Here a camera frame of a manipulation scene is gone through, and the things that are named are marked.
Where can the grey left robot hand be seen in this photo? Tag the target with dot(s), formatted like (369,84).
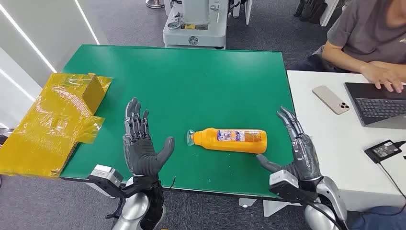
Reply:
(141,155)

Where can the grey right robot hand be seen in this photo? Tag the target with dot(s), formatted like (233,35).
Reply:
(304,158)

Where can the orange bottle with clear cap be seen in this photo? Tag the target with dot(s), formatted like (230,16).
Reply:
(228,144)

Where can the grey white robot base machine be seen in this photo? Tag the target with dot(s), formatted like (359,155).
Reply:
(193,35)

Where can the person's forearm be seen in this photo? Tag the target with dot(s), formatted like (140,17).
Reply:
(342,57)

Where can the large white table foot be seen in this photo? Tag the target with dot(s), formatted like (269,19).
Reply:
(276,209)

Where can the beige smartphone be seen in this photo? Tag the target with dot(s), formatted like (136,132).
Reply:
(330,100)

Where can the small white table foot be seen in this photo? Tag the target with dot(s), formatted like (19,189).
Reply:
(247,202)

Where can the black power adapter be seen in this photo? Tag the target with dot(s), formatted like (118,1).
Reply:
(383,151)

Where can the dark grey laptop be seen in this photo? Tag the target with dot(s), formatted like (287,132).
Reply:
(380,108)

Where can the blue fabric object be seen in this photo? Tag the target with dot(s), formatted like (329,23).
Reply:
(380,219)

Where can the yellow taped cardboard box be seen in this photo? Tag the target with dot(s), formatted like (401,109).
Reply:
(47,127)

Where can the person's hand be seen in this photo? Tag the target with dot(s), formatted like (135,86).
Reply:
(382,76)

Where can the person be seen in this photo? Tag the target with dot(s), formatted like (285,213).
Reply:
(364,31)

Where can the black stand legs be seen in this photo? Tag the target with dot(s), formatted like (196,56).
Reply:
(312,11)

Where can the white cabinet panel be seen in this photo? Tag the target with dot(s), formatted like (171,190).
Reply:
(328,12)

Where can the round metal base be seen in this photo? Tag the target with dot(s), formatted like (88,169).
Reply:
(155,3)

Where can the white panel stand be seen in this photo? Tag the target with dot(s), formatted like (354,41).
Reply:
(245,11)

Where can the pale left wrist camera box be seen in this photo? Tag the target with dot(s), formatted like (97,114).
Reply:
(106,174)

